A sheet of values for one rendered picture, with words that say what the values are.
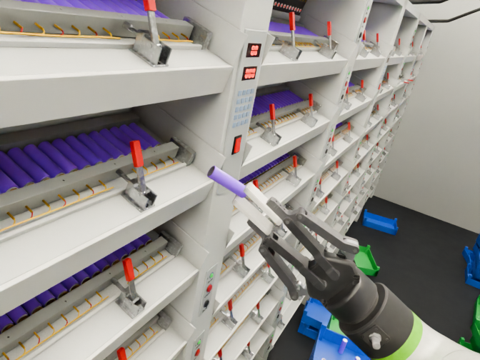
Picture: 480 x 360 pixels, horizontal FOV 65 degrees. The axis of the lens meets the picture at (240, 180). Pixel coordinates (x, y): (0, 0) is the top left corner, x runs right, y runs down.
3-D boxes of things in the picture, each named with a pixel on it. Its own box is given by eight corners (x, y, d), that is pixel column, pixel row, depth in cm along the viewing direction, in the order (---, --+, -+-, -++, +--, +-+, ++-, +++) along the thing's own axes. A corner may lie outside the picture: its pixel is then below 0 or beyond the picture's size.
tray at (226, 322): (284, 270, 149) (301, 247, 142) (194, 381, 99) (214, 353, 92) (245, 238, 154) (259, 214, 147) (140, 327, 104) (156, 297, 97)
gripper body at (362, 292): (386, 303, 49) (336, 256, 49) (338, 336, 52) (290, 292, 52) (378, 274, 56) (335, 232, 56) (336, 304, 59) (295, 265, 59)
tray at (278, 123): (323, 131, 125) (346, 96, 118) (231, 184, 75) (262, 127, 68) (275, 99, 130) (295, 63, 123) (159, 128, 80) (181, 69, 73)
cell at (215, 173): (205, 178, 52) (240, 200, 54) (213, 174, 50) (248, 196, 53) (208, 168, 53) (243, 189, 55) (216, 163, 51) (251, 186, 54)
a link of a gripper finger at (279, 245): (328, 271, 56) (322, 277, 57) (269, 225, 56) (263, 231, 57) (328, 286, 53) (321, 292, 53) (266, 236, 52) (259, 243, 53)
